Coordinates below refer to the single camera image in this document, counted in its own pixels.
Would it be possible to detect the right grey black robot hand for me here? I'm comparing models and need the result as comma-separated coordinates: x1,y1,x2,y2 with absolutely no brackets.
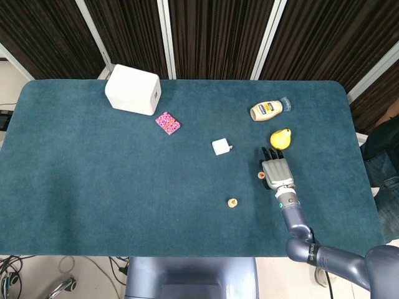
259,146,296,191

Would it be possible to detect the yellow pear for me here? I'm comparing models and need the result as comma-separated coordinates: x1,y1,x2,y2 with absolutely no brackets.
269,127,293,151

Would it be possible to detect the white power adapter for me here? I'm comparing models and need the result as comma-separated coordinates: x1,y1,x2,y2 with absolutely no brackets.
211,138,234,156

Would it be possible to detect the cream mayonnaise squeeze bottle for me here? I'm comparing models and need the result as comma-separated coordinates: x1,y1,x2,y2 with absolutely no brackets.
249,96,293,123

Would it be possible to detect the person in dark clothes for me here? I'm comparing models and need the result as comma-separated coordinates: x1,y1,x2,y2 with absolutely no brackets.
361,107,399,242

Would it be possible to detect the dark brown pleated curtain panel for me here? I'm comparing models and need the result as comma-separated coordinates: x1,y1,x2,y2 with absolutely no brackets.
0,0,107,80
84,0,171,79
259,0,399,92
168,0,277,81
349,57,399,135

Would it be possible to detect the pink patterned card deck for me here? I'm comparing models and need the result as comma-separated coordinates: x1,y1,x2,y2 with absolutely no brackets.
155,111,182,136

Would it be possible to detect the blue-grey robot torso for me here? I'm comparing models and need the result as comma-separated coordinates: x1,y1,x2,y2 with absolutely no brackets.
124,257,259,299

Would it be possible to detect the large white plastic box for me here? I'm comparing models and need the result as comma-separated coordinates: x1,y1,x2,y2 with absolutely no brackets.
104,64,162,116

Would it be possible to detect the black power plug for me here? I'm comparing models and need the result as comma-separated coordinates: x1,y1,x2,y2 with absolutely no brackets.
117,257,131,277

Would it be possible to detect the teal velvet tablecloth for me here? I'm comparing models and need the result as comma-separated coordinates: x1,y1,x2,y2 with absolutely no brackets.
0,79,385,259

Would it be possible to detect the chrome caster leg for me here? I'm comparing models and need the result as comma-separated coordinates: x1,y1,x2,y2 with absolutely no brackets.
46,276,77,299

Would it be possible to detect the black device with screen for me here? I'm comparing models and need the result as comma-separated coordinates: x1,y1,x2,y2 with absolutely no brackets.
0,109,14,131

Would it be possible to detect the black printed velcro strap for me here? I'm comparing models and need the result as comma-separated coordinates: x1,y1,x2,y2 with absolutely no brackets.
307,241,319,266

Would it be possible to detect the aluminium frame rack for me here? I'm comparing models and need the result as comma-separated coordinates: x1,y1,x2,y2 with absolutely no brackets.
356,132,372,147

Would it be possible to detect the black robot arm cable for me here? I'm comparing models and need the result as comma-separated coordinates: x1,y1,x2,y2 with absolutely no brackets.
308,227,334,299

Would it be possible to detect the white partition post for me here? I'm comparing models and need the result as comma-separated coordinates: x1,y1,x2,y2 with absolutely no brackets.
156,0,178,79
74,0,115,80
250,0,287,81
347,46,399,105
0,42,34,81

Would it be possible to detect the black floor cable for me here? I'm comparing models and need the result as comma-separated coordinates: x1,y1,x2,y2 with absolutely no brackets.
0,254,37,281

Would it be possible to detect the blue white coiled cable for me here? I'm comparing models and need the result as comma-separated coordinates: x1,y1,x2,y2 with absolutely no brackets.
0,270,21,295

